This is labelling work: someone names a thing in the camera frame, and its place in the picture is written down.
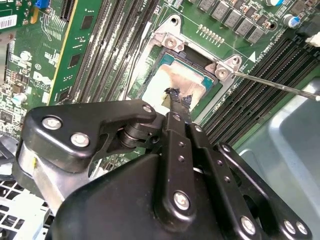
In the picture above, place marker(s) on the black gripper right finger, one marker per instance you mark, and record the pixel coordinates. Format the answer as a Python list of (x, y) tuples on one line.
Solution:
[(210, 155)]

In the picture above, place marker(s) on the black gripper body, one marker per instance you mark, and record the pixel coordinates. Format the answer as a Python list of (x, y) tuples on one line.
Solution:
[(112, 205)]

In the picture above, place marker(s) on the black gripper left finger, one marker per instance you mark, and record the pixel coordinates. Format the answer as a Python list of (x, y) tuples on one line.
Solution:
[(105, 112)]

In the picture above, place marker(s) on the silver CPU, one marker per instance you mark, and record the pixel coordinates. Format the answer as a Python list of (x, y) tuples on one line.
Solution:
[(182, 75)]

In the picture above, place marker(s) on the metal locking lever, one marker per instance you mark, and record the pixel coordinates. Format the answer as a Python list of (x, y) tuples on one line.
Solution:
[(282, 87)]

